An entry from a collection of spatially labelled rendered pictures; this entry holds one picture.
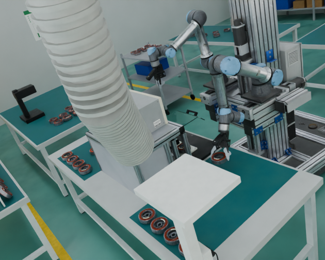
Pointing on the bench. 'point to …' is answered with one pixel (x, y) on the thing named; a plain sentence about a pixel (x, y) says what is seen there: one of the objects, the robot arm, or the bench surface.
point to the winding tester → (150, 109)
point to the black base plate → (205, 148)
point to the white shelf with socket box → (188, 197)
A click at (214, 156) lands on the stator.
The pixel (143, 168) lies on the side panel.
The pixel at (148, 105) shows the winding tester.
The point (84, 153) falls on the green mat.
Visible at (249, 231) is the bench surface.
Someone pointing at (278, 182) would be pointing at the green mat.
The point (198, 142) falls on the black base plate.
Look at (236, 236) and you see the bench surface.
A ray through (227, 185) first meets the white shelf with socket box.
